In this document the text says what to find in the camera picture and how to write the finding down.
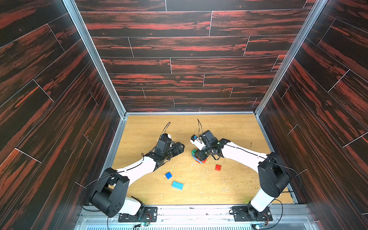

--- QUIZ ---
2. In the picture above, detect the small blue lego left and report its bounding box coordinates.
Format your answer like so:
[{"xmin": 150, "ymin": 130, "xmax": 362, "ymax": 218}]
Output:
[{"xmin": 165, "ymin": 172, "xmax": 172, "ymax": 180}]

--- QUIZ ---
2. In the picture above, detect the light blue lego front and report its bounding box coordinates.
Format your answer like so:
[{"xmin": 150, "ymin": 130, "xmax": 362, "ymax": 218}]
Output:
[{"xmin": 172, "ymin": 181, "xmax": 184, "ymax": 190}]

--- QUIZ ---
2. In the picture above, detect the left camera cable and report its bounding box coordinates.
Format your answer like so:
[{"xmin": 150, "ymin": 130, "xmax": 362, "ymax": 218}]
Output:
[{"xmin": 160, "ymin": 121, "xmax": 172, "ymax": 136}]

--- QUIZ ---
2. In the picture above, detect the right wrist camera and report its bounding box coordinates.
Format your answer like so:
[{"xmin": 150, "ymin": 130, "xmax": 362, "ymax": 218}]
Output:
[{"xmin": 190, "ymin": 134, "xmax": 206, "ymax": 150}]

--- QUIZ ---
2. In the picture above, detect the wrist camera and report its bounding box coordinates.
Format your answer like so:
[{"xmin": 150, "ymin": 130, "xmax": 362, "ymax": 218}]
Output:
[
  {"xmin": 190, "ymin": 134, "xmax": 206, "ymax": 150},
  {"xmin": 160, "ymin": 133, "xmax": 172, "ymax": 141}
]

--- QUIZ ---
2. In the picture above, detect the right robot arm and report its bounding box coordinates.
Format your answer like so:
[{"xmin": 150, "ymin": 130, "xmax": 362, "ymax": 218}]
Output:
[{"xmin": 191, "ymin": 130, "xmax": 291, "ymax": 220}]

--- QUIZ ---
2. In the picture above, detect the small red lego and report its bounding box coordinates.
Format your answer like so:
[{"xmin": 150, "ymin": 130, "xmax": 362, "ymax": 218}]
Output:
[{"xmin": 215, "ymin": 164, "xmax": 221, "ymax": 172}]

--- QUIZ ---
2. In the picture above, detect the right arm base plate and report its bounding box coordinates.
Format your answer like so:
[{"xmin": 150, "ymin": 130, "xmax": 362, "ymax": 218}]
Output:
[{"xmin": 229, "ymin": 206, "xmax": 273, "ymax": 222}]

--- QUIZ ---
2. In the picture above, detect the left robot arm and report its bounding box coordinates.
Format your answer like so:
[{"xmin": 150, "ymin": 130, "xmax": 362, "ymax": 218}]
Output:
[{"xmin": 89, "ymin": 133, "xmax": 185, "ymax": 219}]

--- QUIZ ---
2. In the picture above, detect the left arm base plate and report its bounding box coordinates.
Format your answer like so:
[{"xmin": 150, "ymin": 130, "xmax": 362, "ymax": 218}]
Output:
[{"xmin": 118, "ymin": 206, "xmax": 158, "ymax": 223}]

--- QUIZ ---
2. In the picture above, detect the aluminium front rail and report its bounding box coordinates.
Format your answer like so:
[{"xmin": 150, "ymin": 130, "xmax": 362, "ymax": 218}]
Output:
[{"xmin": 75, "ymin": 204, "xmax": 319, "ymax": 230}]

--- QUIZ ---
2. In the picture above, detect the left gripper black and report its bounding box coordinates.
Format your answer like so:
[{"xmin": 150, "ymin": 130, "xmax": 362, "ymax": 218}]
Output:
[{"xmin": 161, "ymin": 141, "xmax": 185, "ymax": 161}]

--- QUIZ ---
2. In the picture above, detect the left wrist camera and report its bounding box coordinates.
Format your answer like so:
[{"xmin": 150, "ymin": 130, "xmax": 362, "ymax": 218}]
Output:
[{"xmin": 160, "ymin": 133, "xmax": 172, "ymax": 141}]

